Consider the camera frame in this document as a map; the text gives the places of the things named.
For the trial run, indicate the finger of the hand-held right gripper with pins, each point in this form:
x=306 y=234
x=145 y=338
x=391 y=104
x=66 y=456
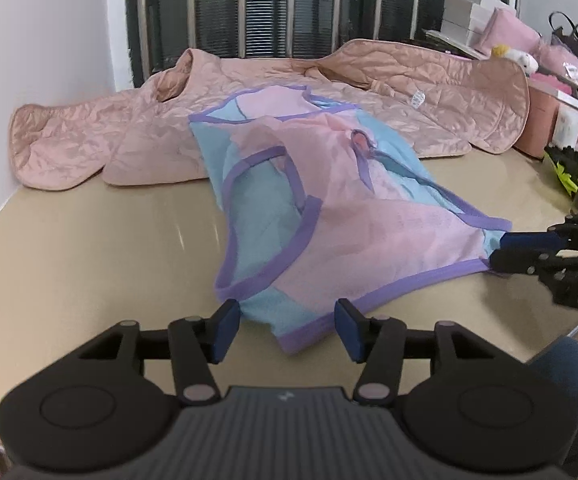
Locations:
x=529 y=241
x=519 y=262

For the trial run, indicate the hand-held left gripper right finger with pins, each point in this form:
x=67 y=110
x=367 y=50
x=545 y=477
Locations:
x=346 y=330

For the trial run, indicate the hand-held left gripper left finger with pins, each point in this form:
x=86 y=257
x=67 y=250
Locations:
x=226 y=332

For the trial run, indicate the pink blue purple-trimmed garment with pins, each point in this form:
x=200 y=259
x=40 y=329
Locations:
x=349 y=210

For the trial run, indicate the pink storage box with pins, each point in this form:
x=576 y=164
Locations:
x=544 y=120

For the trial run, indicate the white yellow plush toy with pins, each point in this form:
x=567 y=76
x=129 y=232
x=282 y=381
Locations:
x=516 y=57

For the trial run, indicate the black handbag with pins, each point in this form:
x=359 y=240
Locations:
x=576 y=35

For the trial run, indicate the pink fabric pouch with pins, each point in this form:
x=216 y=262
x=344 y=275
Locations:
x=511 y=30

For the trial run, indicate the pink quilted jacket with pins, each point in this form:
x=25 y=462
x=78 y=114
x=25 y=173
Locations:
x=144 y=135

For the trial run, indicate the stack of white boxes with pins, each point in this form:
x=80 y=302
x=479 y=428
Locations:
x=469 y=15

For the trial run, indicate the dark window with metal bars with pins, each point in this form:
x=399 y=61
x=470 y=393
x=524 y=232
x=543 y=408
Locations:
x=269 y=5

